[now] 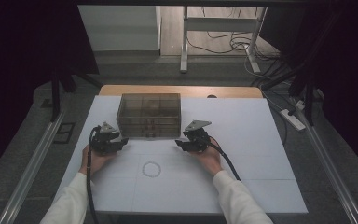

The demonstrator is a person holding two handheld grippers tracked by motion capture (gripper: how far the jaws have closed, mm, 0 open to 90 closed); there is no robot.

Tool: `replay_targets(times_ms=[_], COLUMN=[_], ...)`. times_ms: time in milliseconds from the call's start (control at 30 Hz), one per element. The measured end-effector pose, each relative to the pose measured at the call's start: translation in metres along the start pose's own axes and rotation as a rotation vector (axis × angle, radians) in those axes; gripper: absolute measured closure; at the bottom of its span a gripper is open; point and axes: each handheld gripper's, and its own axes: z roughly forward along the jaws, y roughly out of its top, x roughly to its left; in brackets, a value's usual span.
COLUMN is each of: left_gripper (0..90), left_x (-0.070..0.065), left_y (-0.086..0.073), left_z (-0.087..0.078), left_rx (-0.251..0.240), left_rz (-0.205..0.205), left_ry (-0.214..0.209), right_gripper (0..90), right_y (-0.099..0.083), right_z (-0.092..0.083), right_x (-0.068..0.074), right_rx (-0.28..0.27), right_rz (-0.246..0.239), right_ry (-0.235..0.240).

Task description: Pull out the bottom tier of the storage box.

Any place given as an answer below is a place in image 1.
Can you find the person's right hand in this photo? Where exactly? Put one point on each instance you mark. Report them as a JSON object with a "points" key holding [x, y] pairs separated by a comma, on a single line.
{"points": [[209, 160]]}

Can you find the black metal stand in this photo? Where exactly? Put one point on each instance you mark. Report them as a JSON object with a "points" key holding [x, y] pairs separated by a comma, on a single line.
{"points": [[308, 99], [55, 93]]}

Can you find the white table cover sheet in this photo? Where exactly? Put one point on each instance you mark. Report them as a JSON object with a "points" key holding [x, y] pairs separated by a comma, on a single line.
{"points": [[261, 149]]}

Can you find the white power adapter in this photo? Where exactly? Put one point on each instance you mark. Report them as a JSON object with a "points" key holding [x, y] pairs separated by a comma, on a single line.
{"points": [[300, 105]]}

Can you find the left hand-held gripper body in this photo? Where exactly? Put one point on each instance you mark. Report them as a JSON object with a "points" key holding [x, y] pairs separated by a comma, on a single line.
{"points": [[104, 143]]}

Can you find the black floor socket cover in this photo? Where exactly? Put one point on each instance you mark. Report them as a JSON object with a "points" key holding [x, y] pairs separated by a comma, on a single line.
{"points": [[64, 133]]}

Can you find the white desk frame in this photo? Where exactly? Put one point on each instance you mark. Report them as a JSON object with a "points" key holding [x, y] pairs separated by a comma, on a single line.
{"points": [[217, 24]]}

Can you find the wooden table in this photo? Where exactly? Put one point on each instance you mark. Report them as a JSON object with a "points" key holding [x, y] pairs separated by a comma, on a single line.
{"points": [[180, 90]]}

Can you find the white power strip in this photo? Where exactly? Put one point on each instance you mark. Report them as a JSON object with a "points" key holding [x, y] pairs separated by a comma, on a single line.
{"points": [[293, 119]]}

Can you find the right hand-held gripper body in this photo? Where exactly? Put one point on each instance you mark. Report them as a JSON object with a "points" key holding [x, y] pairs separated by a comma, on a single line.
{"points": [[199, 137]]}

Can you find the aluminium floor rail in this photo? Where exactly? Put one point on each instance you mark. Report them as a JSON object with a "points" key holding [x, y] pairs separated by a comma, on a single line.
{"points": [[32, 168], [332, 168]]}

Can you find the smoky transparent drawer organizer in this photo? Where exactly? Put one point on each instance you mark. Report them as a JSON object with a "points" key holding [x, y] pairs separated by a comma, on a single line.
{"points": [[149, 109]]}

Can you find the dark curtain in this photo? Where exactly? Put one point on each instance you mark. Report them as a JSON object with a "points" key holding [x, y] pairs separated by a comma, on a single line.
{"points": [[351, 77], [18, 62]]}

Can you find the white cabinet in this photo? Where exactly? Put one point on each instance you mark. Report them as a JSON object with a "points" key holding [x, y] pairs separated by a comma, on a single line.
{"points": [[119, 28]]}

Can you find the person's left hand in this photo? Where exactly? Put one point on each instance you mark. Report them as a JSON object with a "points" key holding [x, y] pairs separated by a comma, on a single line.
{"points": [[96, 161]]}

